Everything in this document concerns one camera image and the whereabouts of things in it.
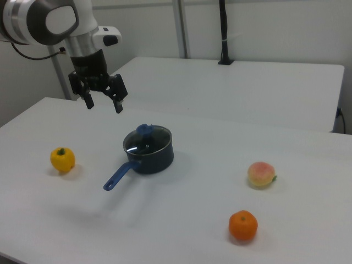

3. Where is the grey metal partition post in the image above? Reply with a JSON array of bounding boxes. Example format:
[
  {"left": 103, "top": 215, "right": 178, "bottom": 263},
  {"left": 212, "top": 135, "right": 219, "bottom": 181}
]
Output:
[{"left": 172, "top": 0, "right": 191, "bottom": 59}]

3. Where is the orange mandarin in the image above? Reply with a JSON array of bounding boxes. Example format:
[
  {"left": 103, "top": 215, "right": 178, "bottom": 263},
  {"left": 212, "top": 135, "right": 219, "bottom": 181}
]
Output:
[{"left": 228, "top": 210, "right": 259, "bottom": 241}]

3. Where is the black stand with white band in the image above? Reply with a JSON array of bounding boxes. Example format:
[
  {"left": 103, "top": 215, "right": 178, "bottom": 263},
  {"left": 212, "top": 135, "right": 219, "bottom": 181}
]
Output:
[{"left": 218, "top": 0, "right": 235, "bottom": 65}]

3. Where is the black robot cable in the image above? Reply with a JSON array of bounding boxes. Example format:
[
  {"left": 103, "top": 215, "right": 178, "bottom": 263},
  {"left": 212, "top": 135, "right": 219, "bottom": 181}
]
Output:
[{"left": 10, "top": 43, "right": 67, "bottom": 60}]

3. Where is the dark blue saucepan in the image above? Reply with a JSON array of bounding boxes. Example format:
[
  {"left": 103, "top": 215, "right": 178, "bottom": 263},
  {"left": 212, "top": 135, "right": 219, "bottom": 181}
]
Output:
[{"left": 103, "top": 129, "right": 174, "bottom": 191}]

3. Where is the glass lid with blue knob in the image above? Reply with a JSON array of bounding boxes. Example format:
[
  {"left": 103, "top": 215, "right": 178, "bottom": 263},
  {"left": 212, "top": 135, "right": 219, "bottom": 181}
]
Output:
[{"left": 123, "top": 123, "right": 173, "bottom": 156}]

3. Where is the pink yellow peach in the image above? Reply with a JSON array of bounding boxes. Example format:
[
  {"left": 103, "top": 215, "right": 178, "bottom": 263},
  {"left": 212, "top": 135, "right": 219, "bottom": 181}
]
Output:
[{"left": 247, "top": 161, "right": 278, "bottom": 190}]

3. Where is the yellow bell pepper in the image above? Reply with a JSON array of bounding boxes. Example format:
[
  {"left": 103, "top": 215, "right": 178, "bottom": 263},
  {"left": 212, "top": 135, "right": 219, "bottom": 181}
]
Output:
[{"left": 49, "top": 147, "right": 76, "bottom": 174}]

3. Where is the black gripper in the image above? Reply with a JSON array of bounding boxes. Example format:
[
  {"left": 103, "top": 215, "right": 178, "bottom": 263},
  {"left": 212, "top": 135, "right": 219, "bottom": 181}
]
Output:
[{"left": 68, "top": 49, "right": 129, "bottom": 114}]

